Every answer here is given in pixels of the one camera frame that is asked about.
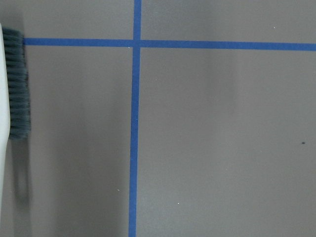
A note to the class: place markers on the beige hand brush black bristles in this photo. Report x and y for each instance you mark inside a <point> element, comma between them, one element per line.
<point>15,123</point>

